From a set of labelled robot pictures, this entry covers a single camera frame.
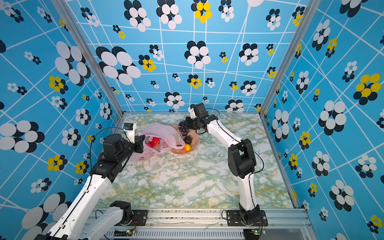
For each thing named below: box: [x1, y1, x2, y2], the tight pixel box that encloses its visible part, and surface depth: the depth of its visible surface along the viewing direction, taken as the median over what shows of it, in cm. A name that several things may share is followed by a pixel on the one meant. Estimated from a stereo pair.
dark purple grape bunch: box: [178, 120, 190, 136], surface depth 95 cm
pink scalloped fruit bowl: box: [170, 129, 201, 154], surface depth 100 cm
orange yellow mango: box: [182, 143, 192, 151], surface depth 96 cm
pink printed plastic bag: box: [129, 123, 186, 162], surface depth 91 cm
